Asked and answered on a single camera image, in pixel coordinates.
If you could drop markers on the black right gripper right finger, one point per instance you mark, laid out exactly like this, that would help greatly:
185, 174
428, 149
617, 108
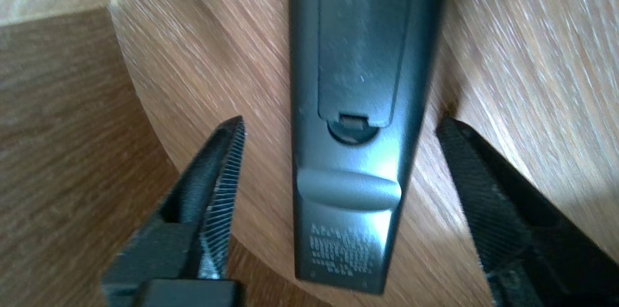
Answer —
532, 249

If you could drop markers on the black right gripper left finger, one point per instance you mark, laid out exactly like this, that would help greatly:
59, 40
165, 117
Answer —
174, 258

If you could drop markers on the round wooden side table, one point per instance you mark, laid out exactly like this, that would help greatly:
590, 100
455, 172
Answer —
508, 55

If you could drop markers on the black remote control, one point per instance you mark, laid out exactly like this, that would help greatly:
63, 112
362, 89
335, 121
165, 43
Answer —
358, 80

